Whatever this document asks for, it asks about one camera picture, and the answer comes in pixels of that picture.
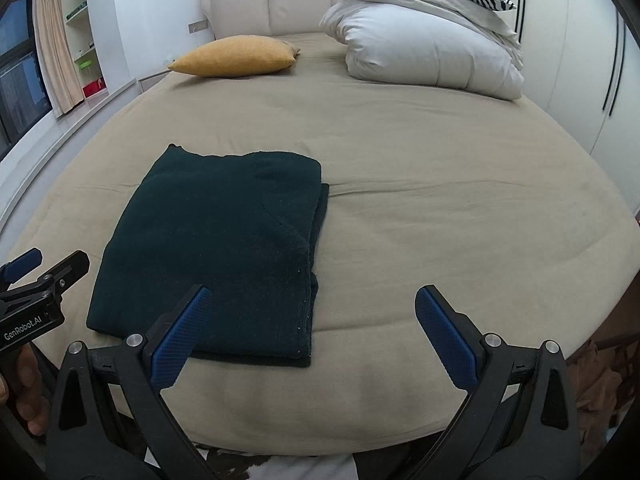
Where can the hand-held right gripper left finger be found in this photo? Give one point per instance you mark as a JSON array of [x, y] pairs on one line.
[[182, 335]]

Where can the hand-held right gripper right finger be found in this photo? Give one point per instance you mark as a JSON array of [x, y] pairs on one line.
[[445, 335]]

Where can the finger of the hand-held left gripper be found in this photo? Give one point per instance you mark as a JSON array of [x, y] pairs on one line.
[[22, 262], [70, 266]]

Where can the dark green knit sweater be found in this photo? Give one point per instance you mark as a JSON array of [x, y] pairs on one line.
[[220, 245]]

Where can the person's left hand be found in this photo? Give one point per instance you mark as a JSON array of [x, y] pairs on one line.
[[30, 390]]

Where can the bed with beige sheet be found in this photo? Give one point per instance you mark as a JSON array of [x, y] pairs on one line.
[[450, 200]]

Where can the brown crumpled cloth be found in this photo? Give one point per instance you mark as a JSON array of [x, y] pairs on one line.
[[597, 375]]

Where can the person's printed white clothing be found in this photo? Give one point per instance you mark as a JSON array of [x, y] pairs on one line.
[[280, 465]]

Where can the red box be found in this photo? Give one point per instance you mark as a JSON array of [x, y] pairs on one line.
[[95, 87]]

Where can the dark window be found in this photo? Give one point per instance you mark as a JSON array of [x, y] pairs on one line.
[[20, 75]]

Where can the beige curtain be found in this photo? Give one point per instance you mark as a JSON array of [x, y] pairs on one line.
[[55, 40]]

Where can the yellow pillow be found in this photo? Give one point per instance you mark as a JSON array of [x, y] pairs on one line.
[[235, 57]]

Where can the white folded duvet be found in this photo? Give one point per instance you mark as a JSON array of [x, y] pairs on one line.
[[430, 45]]

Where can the white wardrobe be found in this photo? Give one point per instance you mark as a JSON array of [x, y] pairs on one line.
[[575, 60]]

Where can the cream padded headboard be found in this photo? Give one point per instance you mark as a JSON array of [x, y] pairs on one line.
[[270, 2]]

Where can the white wall shelf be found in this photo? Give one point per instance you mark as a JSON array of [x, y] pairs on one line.
[[82, 25]]

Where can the wall switch panel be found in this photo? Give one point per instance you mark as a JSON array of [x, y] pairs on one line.
[[199, 26]]

